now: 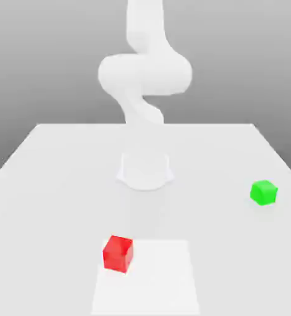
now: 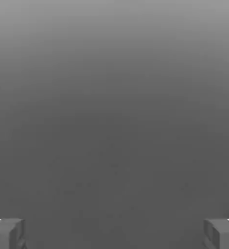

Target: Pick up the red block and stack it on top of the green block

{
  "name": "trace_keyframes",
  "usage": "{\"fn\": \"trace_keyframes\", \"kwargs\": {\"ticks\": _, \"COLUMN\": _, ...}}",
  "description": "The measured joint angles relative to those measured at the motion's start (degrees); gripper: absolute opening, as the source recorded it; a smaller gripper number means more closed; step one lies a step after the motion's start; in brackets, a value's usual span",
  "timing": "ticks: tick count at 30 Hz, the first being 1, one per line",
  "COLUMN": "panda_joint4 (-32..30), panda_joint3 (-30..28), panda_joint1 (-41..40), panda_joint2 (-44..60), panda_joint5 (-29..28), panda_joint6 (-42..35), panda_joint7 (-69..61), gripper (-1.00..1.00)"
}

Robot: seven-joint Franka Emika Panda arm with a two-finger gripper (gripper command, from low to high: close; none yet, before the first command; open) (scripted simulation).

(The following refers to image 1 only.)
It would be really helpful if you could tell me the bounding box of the small red cube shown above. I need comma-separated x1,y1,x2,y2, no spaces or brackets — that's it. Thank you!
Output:
102,235,134,274

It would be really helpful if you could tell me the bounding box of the small green cube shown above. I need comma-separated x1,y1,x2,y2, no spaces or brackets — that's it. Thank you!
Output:
250,180,279,206

